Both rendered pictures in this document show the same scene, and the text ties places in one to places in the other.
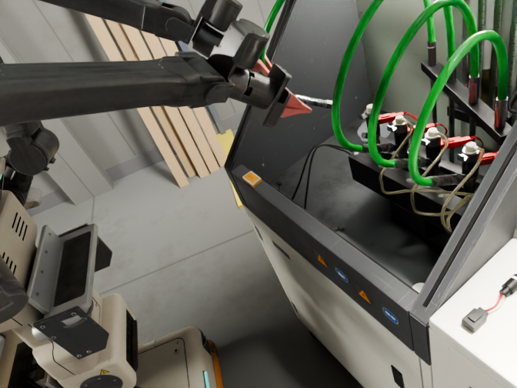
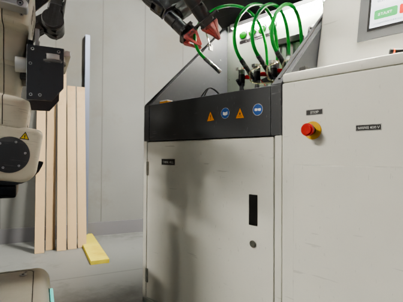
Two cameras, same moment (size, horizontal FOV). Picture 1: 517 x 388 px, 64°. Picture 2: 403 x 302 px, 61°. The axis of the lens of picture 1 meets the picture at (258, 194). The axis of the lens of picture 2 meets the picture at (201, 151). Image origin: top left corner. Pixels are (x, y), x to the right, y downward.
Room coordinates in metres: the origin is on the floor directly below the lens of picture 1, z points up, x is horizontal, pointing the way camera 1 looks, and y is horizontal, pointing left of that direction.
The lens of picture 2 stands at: (-0.49, 0.53, 0.72)
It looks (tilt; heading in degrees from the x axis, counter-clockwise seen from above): 1 degrees up; 333
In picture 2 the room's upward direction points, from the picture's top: straight up
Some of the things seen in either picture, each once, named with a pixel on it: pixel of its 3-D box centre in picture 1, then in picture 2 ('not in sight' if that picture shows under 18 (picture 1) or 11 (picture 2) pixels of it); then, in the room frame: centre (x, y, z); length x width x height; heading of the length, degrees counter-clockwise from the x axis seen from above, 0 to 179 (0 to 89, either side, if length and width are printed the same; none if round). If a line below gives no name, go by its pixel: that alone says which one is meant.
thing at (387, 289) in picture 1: (312, 241); (203, 118); (0.66, -0.07, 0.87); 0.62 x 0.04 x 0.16; 19
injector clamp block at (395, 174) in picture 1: (420, 195); not in sight; (0.62, -0.34, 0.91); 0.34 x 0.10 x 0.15; 19
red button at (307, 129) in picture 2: not in sight; (309, 129); (0.22, -0.18, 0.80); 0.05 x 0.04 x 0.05; 19
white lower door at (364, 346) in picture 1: (338, 329); (200, 230); (0.65, -0.06, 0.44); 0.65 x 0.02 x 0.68; 19
